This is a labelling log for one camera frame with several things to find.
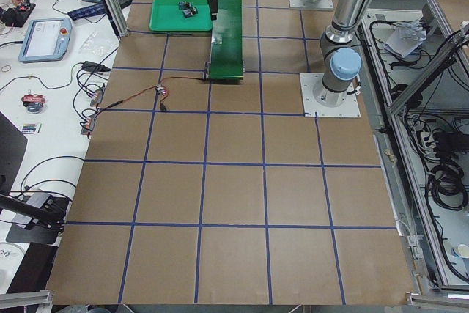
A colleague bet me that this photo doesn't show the dark push button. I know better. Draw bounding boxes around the dark push button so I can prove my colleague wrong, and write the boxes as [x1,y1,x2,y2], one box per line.
[178,1,193,12]

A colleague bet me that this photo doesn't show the green plastic tray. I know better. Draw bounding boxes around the green plastic tray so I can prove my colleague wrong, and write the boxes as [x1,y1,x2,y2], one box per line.
[149,0,213,32]

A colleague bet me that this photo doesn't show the green conveyor belt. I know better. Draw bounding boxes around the green conveyor belt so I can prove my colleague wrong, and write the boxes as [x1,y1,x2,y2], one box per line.
[204,0,244,81]

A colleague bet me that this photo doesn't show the blue plaid pouch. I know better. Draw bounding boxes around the blue plaid pouch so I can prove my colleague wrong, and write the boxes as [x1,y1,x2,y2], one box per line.
[67,3,108,21]

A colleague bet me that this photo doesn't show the small controller circuit board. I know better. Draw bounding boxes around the small controller circuit board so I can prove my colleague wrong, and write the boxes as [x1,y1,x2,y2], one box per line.
[155,85,166,95]

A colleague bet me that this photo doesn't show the black power adapter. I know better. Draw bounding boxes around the black power adapter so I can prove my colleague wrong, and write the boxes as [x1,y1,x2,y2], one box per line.
[81,61,111,73]

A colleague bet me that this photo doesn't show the near teach pendant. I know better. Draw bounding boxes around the near teach pendant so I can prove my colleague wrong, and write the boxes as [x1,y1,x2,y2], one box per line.
[18,18,73,63]

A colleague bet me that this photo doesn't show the red black power cable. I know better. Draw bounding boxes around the red black power cable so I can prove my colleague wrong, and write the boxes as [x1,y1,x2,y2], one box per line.
[95,76,208,113]

